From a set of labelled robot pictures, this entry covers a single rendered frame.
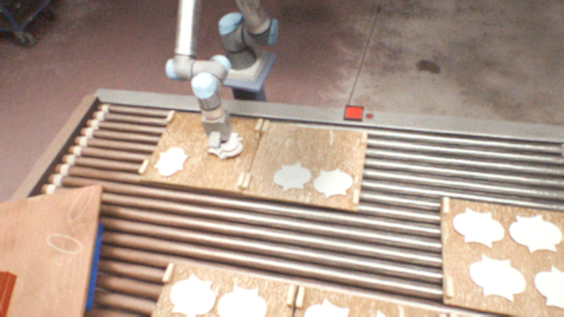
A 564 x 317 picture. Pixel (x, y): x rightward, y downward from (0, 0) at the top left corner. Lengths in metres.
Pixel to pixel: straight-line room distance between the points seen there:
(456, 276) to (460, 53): 2.48
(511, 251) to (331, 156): 0.64
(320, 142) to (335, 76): 1.73
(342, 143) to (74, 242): 0.98
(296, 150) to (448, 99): 1.81
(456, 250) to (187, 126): 1.11
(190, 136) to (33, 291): 0.74
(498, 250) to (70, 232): 1.33
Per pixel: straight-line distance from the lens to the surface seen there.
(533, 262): 1.40
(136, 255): 1.43
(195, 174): 1.51
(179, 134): 1.66
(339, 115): 1.64
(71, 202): 1.51
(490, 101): 3.18
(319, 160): 1.46
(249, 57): 1.90
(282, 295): 1.23
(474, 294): 1.30
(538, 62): 3.62
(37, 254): 1.46
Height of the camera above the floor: 2.10
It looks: 52 degrees down
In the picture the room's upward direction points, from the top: 9 degrees counter-clockwise
